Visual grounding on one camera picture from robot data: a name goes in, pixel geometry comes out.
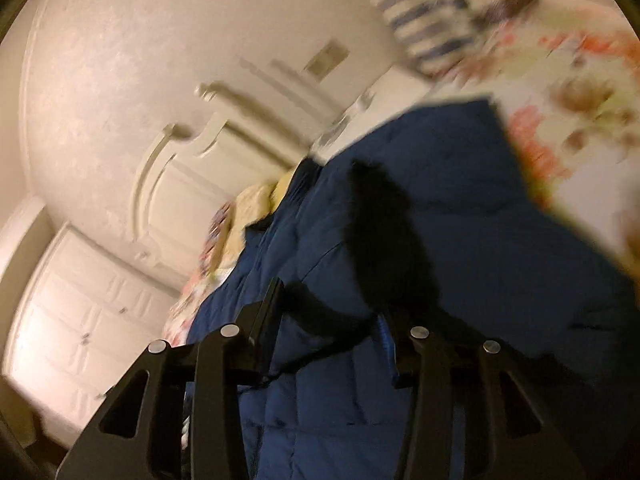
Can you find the wall switch plate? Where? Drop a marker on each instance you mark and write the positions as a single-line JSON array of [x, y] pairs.
[[327, 57]]

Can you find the white carved wooden furniture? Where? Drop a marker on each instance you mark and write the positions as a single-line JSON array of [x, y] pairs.
[[170, 185]]

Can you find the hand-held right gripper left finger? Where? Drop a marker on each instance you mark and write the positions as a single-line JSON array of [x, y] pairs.
[[265, 325]]

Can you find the navy blue puffer jacket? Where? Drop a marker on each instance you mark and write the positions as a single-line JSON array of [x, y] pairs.
[[475, 185]]

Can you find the floral bed sheet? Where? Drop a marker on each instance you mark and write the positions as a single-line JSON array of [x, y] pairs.
[[575, 160]]

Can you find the white panel door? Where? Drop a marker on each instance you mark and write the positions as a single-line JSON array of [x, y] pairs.
[[75, 335]]

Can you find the yellow cloth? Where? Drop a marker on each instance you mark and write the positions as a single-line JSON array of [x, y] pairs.
[[255, 205]]

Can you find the blue white striped cloth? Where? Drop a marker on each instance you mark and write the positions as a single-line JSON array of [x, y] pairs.
[[425, 15]]

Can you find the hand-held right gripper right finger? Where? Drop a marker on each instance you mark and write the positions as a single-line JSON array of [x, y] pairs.
[[387, 342]]

